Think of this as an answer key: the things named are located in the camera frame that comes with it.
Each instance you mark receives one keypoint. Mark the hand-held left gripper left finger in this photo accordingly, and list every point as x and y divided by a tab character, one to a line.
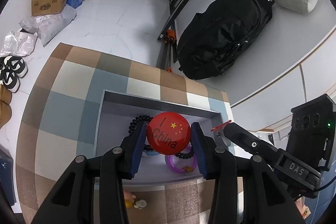
139	146

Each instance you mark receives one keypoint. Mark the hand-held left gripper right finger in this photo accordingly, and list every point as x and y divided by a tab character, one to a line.
200	151

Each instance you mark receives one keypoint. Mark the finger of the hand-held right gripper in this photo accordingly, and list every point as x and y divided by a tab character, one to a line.
249	142

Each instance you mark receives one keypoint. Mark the grey cardboard box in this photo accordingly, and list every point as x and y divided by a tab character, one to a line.
113	134

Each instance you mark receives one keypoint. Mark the round pin badge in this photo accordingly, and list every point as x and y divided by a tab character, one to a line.
168	134

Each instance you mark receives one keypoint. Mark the yellow pink toy hair clip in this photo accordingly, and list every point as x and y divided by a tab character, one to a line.
128	197

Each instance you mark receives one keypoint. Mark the white panel with wooden trim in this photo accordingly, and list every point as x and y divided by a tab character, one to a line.
275	92

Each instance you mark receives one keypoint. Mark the small cream hair clip charm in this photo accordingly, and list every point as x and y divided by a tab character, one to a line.
140	204

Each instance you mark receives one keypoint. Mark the checkered tablecloth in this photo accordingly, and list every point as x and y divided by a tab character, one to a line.
65	108

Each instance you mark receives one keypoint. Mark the black backpack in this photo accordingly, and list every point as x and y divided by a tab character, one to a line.
223	35

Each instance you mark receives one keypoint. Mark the orange clamp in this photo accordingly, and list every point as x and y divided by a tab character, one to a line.
170	36

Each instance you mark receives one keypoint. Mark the brown slipper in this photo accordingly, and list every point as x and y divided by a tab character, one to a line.
4	94
4	113

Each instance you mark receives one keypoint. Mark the black white sneaker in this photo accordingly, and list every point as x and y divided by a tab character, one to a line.
15	65
9	79

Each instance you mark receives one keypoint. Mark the grey plastic mailer bag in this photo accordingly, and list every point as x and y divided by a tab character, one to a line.
52	27

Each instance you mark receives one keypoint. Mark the white plastic packaging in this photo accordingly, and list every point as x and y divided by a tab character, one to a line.
18	43

